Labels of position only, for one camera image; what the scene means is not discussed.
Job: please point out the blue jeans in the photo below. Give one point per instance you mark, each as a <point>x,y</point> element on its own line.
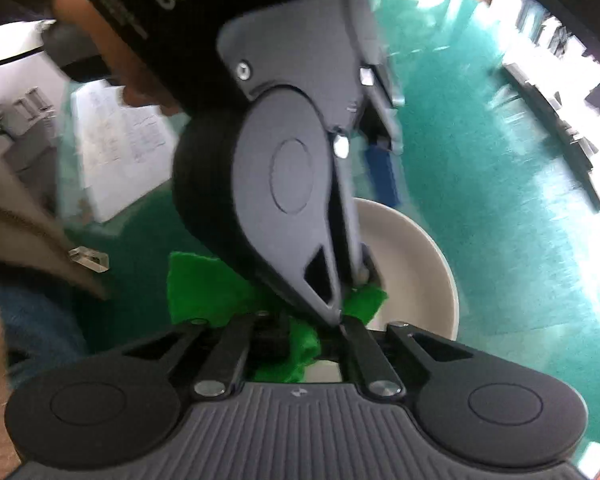
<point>40,320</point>

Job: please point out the brown jacket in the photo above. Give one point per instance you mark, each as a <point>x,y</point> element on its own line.
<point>20,230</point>

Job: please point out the clear plastic toggle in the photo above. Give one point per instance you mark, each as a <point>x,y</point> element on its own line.
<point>87,259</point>

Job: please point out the white rounded appliance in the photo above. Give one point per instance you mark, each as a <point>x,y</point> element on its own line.
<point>10,70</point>

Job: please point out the white printed paper sheet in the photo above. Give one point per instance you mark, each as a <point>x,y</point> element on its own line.
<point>120,160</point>

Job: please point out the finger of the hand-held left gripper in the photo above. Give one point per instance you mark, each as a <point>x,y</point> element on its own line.
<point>351,240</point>
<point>382,177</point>

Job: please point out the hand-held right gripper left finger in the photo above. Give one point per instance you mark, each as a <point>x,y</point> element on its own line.
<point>240,335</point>

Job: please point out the green cloth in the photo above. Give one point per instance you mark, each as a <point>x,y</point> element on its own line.
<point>205,285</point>

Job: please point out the white bowl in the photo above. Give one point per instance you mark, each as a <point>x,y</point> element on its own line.
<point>410,270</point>

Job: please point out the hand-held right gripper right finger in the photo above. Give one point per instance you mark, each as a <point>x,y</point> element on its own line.
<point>360,345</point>

